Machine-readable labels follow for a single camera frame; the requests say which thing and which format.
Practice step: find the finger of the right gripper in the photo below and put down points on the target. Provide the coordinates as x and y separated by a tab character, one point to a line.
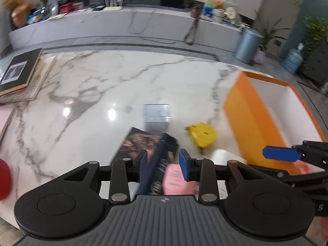
313	155

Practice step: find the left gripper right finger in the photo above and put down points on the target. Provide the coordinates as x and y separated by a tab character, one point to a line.
202	171

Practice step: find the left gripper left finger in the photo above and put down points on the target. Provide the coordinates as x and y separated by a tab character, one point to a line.
124	171

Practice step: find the pink rounded box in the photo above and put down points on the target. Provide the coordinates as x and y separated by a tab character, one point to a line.
174	184

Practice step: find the long white glasses box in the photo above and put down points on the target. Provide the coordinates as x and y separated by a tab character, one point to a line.
221	157

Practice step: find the dark shampoo bottle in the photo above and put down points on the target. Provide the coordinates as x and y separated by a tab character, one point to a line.
151	182

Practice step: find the yellow tape measure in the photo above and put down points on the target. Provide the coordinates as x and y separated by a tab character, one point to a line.
202	135

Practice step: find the brown patterned card box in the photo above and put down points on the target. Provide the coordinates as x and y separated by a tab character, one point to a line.
135	141

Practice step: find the orange storage box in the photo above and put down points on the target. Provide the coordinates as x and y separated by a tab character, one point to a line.
264	111

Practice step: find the blue water jug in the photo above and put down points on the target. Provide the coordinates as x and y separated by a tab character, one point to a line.
293	60

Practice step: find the woven pastel basket bag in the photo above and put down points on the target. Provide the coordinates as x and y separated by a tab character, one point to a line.
260	55

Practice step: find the red paper cup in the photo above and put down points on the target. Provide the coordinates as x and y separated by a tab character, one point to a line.
5	180

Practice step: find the hanging ivy plant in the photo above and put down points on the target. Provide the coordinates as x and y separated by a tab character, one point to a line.
316	32

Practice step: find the floor potted plant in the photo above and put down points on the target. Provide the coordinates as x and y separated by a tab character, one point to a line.
267	30

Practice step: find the pink notebook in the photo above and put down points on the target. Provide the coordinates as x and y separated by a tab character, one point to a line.
6	113

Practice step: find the grey pedal trash bin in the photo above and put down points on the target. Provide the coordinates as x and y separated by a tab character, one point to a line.
248	44

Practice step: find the stack of books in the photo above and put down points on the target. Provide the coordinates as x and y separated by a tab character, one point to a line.
25	75

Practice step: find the marble tv console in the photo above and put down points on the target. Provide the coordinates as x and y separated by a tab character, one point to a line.
151	23

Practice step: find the round paper fan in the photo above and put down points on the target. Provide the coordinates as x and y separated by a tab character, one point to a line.
230	13

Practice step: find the white wifi router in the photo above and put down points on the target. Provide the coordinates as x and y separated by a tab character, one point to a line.
113	5

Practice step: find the green picture board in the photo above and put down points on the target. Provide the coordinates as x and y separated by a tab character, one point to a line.
210	6

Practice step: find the red snack boxes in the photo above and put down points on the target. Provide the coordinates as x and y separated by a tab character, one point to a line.
70	7

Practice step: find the copper round vase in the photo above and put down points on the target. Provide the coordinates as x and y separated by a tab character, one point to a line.
19	14

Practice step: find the brown leather camera case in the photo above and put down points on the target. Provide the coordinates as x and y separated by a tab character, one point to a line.
190	36

